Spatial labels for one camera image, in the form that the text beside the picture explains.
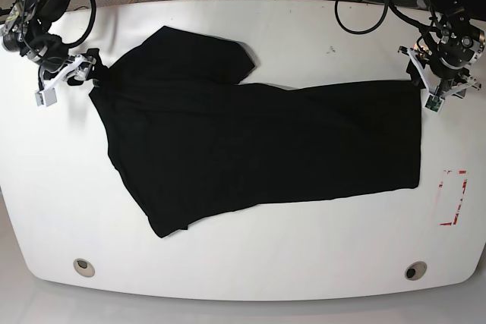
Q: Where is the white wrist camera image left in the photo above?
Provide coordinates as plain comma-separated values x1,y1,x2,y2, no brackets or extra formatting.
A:
35,49,99,107

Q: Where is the table grommet hole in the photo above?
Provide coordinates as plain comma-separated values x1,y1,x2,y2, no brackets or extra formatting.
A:
73,259,96,278
405,261,428,281

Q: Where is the left table grommet hole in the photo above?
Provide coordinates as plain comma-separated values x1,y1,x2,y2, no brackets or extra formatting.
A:
73,259,96,278

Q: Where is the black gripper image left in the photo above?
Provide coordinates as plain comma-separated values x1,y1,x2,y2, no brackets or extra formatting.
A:
37,50,110,87

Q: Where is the red tape rectangle marking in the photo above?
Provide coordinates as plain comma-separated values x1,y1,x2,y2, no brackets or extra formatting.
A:
435,170,468,226

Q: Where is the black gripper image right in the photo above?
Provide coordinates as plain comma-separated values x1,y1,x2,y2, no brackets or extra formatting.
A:
428,60,465,91

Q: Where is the right table grommet hole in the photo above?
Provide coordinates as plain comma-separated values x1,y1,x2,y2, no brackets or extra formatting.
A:
405,261,428,281

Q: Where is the black T-shirt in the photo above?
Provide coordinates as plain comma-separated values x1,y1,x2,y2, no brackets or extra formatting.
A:
90,27,422,237

